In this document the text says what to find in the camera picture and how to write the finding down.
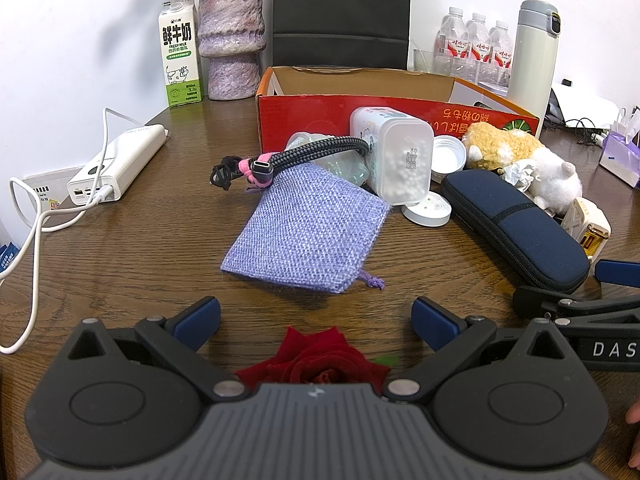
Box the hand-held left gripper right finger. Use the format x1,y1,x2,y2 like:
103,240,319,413
384,296,576,403

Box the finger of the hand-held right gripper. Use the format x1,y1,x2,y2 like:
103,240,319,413
513,285,640,333
594,259,640,291

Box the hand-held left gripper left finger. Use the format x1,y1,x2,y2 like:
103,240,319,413
60,296,250,403

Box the cream and yellow small device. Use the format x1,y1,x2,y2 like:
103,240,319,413
560,196,612,263

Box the navy glasses case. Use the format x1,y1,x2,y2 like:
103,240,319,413
440,169,592,293

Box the red rose flower head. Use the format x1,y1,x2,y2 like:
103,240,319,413
235,326,399,386

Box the round white lid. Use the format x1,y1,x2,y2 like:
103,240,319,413
401,195,453,227

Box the white tissue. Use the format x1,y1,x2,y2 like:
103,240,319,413
501,160,538,192

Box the purple burlap drawstring pouch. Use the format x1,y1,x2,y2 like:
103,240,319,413
220,161,392,295

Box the black and pink hair tie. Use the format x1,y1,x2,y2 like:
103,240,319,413
210,152,273,192

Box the yellow and white plush toy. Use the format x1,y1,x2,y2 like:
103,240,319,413
460,121,583,216

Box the white screw jar lid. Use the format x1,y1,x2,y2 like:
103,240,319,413
433,135,468,177

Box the translucent plastic container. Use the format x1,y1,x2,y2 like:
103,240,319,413
348,106,435,206

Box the clear plastic wrapper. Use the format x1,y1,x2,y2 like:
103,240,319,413
285,131,372,187

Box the black braided charging cable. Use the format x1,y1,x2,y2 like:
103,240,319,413
248,136,371,187

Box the red cardboard box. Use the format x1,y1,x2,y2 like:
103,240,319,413
256,66,541,156

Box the wooden desktop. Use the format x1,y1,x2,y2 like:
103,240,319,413
0,95,640,480

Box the person's right hand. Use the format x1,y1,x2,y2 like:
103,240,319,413
626,400,640,468

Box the purple tissue box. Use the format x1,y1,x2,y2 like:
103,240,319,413
599,107,640,188

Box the white paper sheet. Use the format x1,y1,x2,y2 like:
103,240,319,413
547,85,626,128

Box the white power bank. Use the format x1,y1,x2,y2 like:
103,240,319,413
67,124,168,207

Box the blue packets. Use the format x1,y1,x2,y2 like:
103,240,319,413
0,242,23,286

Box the cream thermos bottle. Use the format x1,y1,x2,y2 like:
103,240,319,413
506,0,560,122

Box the shrink-wrapped water bottle pack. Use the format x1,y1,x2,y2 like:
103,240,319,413
433,6,516,87

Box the clear drinking glass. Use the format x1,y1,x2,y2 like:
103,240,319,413
413,48,453,77

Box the green and white milk carton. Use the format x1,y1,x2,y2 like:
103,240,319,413
158,0,203,109

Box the purple textured vase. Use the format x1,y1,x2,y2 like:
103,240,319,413
197,0,264,102

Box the black paper bag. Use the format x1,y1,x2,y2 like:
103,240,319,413
272,0,412,71

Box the white charging cable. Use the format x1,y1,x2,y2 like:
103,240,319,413
0,107,151,356

